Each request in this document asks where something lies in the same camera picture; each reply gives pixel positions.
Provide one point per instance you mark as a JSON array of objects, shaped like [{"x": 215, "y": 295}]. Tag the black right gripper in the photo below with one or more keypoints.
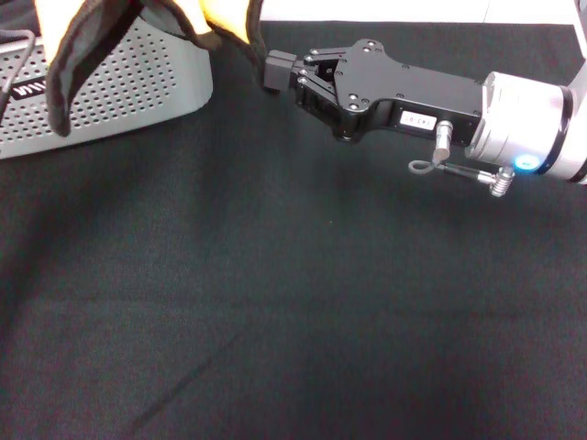
[{"x": 413, "y": 91}]

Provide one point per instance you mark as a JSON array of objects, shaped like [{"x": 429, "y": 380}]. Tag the grey towel with black edging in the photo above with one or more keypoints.
[{"x": 78, "y": 59}]

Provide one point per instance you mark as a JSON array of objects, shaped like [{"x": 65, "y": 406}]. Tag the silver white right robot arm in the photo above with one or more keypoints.
[{"x": 518, "y": 114}]

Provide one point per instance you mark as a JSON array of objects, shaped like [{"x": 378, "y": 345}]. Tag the grey storage box orange rim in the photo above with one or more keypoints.
[{"x": 137, "y": 78}]

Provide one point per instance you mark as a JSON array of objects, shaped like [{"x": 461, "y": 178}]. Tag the black tablecloth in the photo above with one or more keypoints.
[{"x": 275, "y": 298}]

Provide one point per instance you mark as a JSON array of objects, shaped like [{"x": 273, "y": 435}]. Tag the white folding partition screen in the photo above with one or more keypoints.
[{"x": 367, "y": 9}]

